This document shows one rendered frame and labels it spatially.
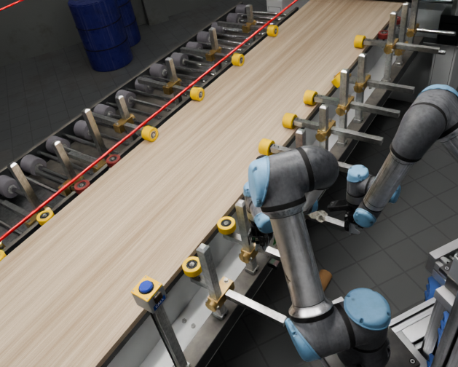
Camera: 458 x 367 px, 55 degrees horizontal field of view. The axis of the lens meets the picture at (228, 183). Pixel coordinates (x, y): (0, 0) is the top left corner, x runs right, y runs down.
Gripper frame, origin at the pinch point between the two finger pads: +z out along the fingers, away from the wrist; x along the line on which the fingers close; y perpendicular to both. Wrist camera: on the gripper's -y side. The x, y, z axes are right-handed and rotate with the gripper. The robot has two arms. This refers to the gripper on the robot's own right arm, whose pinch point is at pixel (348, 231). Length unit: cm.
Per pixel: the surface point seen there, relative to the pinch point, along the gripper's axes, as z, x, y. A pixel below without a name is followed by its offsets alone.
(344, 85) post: -27, 69, -31
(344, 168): -12.8, 23.5, -11.9
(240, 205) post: -30, -30, -31
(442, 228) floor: 83, 98, 27
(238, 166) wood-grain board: -7, 10, -62
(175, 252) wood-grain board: -7, -48, -56
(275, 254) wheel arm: -1.7, -26.2, -21.0
